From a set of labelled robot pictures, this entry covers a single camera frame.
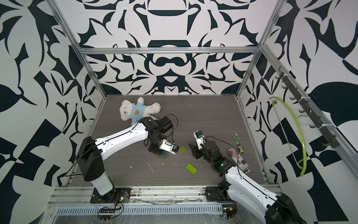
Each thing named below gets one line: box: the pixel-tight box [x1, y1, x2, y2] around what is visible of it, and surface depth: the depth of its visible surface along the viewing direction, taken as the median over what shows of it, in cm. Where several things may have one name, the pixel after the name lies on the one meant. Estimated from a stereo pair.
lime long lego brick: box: [185, 162, 199, 175], surface depth 85 cm
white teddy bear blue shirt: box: [119, 96, 161, 126], surface depth 101 cm
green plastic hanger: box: [268, 97, 307, 177], surface depth 67 cm
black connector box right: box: [221, 203, 237, 219], surface depth 73 cm
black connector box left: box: [98, 208, 116, 214], surface depth 74 cm
